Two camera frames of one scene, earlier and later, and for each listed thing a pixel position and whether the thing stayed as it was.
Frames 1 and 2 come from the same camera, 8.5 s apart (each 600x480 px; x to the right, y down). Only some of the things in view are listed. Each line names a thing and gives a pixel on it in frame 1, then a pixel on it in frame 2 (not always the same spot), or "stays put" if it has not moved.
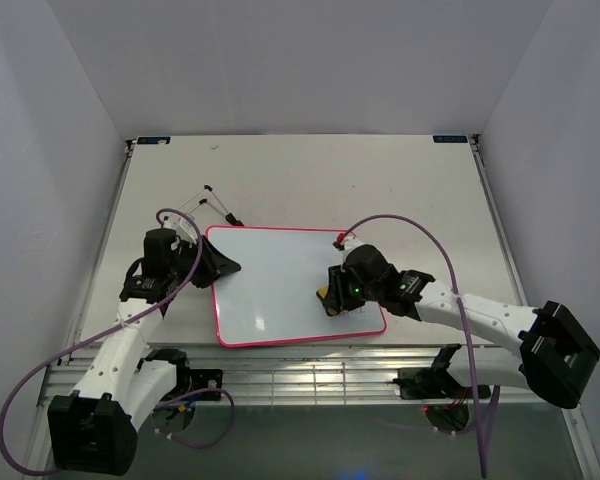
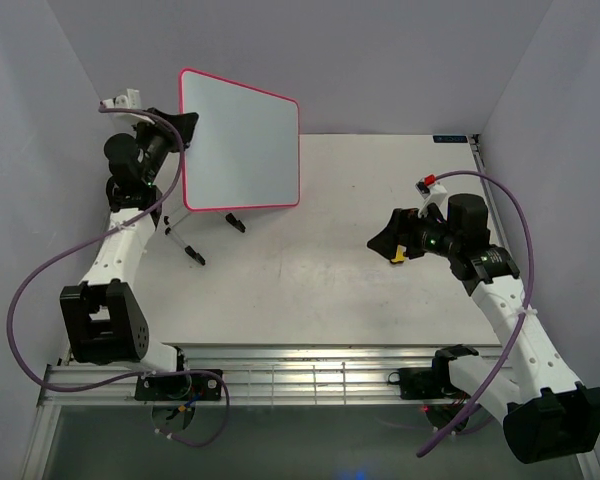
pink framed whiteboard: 272,298 to 245,149
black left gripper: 216,264 to 184,123
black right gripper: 337,298 to 402,229
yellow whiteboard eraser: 322,293 to 399,257
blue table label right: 450,139 stays put
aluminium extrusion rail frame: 295,376 stays put
